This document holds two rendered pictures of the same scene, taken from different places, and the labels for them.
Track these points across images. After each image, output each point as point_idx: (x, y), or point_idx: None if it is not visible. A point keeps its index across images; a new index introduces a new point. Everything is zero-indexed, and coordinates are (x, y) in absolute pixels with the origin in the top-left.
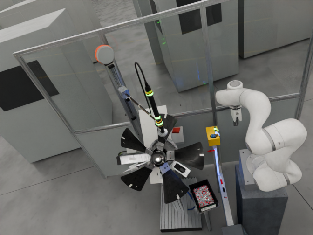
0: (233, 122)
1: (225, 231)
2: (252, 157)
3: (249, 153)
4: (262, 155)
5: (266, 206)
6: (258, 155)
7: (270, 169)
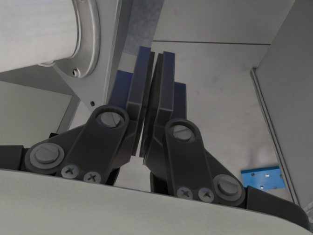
0: (128, 97)
1: None
2: (80, 2)
3: (100, 5)
4: (78, 49)
5: None
6: (81, 33)
7: None
